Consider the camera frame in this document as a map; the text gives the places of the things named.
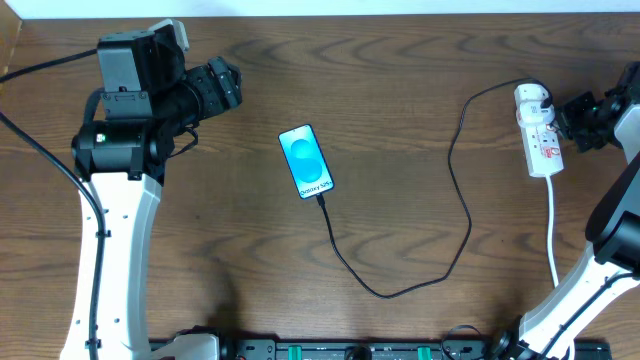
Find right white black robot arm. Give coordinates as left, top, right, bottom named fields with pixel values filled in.
left=487, top=62, right=639, bottom=359

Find white charger adapter plug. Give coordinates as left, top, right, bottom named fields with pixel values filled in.
left=514, top=83, right=555, bottom=128

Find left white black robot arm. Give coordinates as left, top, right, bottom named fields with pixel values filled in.
left=61, top=19, right=242, bottom=359

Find white power strip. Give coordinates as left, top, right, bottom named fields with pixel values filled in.
left=520, top=124, right=564, bottom=178

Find white power strip cord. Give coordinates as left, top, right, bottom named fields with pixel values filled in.
left=544, top=174, right=577, bottom=360

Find blue Galaxy smartphone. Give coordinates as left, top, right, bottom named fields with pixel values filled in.
left=278, top=124, right=335, bottom=199

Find black charging cable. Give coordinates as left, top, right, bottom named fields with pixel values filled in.
left=314, top=77, right=556, bottom=300

